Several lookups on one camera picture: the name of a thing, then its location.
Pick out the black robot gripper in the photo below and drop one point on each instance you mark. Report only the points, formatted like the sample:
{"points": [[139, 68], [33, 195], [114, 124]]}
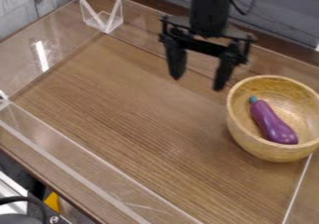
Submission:
{"points": [[205, 32]]}

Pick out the brown wooden bowl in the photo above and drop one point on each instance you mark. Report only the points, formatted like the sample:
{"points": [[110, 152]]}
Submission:
{"points": [[294, 102]]}

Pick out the purple toy eggplant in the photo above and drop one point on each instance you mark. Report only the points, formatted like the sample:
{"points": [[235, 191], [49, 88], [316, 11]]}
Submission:
{"points": [[274, 128]]}

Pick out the clear acrylic table barrier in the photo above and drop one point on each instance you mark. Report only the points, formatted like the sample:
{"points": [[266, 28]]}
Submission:
{"points": [[91, 183]]}

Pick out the clear acrylic corner bracket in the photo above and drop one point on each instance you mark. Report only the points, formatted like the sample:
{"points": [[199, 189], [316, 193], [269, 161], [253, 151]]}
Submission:
{"points": [[105, 21]]}

